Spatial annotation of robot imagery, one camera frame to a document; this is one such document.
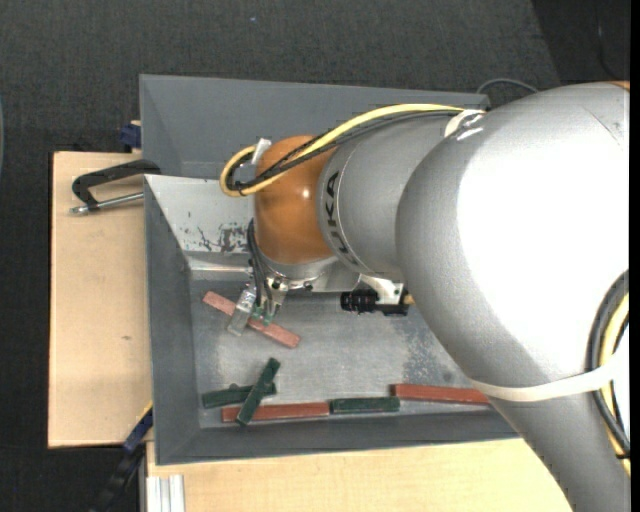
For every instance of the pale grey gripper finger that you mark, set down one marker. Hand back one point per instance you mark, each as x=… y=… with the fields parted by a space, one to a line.
x=240 y=317

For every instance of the red-brown flat block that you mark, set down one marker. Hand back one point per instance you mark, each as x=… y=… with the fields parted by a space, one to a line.
x=282 y=336
x=290 y=411
x=435 y=393

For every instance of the dark green flat block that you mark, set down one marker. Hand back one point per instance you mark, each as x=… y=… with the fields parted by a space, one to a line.
x=365 y=405
x=260 y=387
x=222 y=396

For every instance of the grey metal bin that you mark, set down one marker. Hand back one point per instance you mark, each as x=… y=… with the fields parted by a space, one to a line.
x=340 y=350

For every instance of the pale wood flat board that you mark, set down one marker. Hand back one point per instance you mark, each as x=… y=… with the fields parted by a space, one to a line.
x=95 y=300

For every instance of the black cylinder on white bracket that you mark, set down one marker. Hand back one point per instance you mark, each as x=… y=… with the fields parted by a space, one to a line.
x=361 y=301

